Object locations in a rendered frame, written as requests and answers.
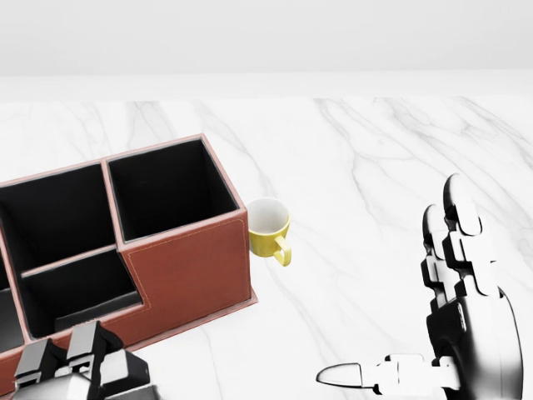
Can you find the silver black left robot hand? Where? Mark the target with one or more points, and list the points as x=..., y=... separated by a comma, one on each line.
x=87, y=366

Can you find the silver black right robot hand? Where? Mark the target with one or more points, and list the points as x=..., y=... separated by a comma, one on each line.
x=479, y=325

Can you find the red-brown desk caddy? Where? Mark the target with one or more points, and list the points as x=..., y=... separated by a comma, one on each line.
x=187, y=266

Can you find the yellow mug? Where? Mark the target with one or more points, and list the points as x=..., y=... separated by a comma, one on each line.
x=266, y=233

